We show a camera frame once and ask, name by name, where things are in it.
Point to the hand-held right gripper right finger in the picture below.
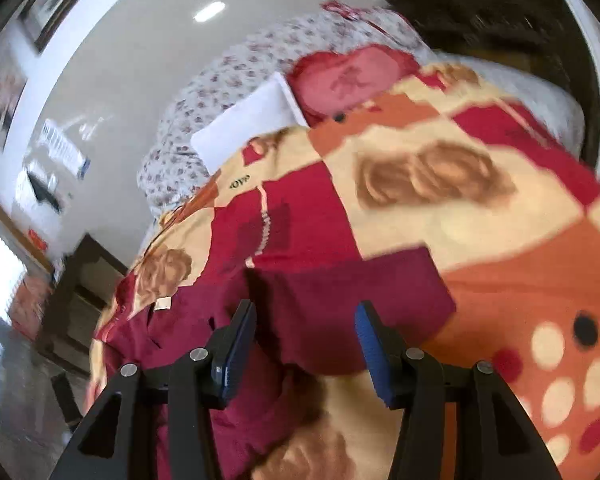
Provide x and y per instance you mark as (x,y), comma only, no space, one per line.
(375,355)

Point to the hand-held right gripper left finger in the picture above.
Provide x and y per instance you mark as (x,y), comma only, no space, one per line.
(236,355)

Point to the maroon garment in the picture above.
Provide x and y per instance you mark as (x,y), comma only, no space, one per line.
(305,320)

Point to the printed patchwork blanket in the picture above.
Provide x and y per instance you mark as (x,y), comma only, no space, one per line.
(480,240)

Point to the dark wooden nightstand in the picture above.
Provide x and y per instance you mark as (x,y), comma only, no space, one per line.
(80,300)

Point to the white pillow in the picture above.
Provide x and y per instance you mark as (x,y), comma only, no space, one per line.
(250,120)

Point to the red heart pillow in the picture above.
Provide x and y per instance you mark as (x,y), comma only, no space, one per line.
(350,80)

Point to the floral quilt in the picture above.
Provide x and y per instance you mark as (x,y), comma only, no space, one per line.
(220,70)

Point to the ceiling light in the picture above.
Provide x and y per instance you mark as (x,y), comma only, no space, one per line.
(210,11)

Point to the dark wooden headboard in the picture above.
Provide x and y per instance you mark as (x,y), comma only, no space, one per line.
(505,25)

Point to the white paper wall notice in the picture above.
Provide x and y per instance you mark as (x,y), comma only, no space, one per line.
(55,160)

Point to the wall poster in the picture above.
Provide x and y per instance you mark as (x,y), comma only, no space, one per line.
(5,100)

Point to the framed wall picture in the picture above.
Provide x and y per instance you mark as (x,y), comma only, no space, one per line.
(55,5)

